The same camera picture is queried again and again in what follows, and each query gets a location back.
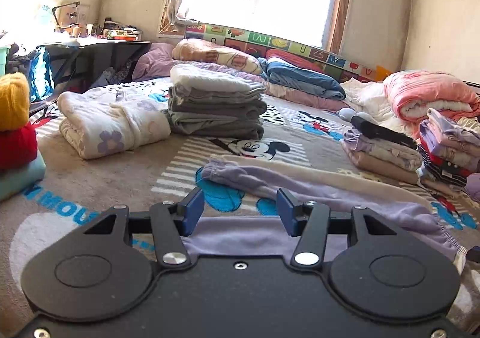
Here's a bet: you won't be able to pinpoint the white cream quilt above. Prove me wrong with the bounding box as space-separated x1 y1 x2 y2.
341 78 397 127

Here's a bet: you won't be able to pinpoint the Mickey Mouse brown blanket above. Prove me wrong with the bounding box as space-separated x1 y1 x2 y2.
1 96 479 336

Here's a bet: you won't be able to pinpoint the black folded garment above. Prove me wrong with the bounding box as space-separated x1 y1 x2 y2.
351 115 417 149

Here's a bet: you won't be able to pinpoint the pink purple long quilt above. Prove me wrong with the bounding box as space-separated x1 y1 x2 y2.
133 43 349 111

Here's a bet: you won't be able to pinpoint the black desk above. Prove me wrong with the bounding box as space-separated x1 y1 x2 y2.
29 38 151 115

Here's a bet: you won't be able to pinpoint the white floral folded quilt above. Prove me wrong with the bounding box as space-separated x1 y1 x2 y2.
57 85 171 160

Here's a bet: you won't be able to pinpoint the colourful folded clothes stack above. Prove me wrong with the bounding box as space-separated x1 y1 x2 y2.
418 108 479 189

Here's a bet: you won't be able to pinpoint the cartoon print pillow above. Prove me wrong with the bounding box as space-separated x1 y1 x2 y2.
172 39 263 75

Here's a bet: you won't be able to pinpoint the pink folded quilt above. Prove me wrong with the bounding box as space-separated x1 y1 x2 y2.
383 70 479 127

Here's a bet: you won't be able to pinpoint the grey folded clothes stack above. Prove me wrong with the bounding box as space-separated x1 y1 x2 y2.
167 64 267 139

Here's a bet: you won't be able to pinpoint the red folded blanket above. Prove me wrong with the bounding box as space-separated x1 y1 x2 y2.
264 49 324 74

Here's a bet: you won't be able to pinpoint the beige folded blanket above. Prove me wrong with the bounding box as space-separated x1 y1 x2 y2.
340 140 419 184

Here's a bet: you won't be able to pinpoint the blue folded quilt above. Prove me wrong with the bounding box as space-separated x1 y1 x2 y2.
259 57 346 101

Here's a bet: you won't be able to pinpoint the floral white folded blanket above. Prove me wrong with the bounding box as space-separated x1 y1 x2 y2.
341 127 424 173

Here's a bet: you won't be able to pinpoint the colourful alphabet foam mat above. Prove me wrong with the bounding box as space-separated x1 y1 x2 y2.
185 23 391 83

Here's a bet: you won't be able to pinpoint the yellow folded garment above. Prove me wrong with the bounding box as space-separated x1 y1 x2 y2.
0 72 29 131

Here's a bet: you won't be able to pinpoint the red folded garment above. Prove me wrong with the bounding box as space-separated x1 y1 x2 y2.
0 122 38 171

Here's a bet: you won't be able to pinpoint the teal folded garment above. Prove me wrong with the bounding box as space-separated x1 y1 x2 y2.
0 152 47 201

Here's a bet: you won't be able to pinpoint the grey plush toy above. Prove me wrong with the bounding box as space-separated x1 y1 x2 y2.
337 108 377 124

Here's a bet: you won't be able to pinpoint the purple and cream pants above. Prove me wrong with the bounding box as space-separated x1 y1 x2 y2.
183 155 466 270

